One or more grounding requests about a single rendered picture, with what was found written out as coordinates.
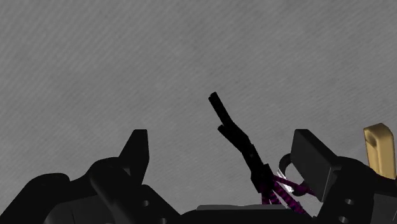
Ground black and purple scissors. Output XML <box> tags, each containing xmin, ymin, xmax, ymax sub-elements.
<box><xmin>207</xmin><ymin>92</ymin><xmax>316</xmax><ymax>216</ymax></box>

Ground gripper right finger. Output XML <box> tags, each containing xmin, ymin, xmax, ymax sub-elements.
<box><xmin>290</xmin><ymin>129</ymin><xmax>397</xmax><ymax>224</ymax></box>

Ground gold rounded object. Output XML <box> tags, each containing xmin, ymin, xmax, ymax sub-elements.
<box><xmin>363</xmin><ymin>122</ymin><xmax>397</xmax><ymax>180</ymax></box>

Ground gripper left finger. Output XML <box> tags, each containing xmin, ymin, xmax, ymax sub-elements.
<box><xmin>0</xmin><ymin>129</ymin><xmax>182</xmax><ymax>224</ymax></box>

